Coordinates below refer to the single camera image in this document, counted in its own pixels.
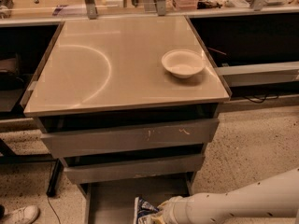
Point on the bottom open grey drawer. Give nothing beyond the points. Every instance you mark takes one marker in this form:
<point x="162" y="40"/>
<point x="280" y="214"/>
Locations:
<point x="113" y="202"/>

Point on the white sneaker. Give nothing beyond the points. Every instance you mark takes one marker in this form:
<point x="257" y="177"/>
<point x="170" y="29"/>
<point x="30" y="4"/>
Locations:
<point x="24" y="215"/>

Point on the blue chip bag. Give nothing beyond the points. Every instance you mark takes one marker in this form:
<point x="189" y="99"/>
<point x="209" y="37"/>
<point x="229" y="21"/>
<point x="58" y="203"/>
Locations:
<point x="144" y="211"/>

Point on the grey drawer cabinet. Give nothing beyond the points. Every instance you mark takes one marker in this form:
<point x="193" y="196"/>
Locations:
<point x="108" y="73"/>

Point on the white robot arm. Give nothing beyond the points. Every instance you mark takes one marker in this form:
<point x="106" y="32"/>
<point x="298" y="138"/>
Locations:
<point x="277" y="196"/>

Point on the middle grey drawer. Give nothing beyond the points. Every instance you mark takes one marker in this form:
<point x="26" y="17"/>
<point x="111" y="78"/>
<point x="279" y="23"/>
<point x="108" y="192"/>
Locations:
<point x="134" y="169"/>

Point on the foam gripper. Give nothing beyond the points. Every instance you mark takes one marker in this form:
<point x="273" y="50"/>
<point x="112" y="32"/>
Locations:
<point x="170" y="209"/>

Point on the white paper bowl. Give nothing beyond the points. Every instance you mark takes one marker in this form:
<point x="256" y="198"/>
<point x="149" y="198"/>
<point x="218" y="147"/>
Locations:
<point x="183" y="63"/>

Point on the black table leg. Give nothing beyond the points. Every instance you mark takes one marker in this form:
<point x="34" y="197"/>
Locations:
<point x="55" y="175"/>

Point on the left metal bracket post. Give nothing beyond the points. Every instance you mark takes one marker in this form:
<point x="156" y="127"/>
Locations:
<point x="91" y="9"/>

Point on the top grey drawer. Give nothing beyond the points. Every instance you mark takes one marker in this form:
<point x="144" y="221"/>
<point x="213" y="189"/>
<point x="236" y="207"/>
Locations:
<point x="130" y="138"/>

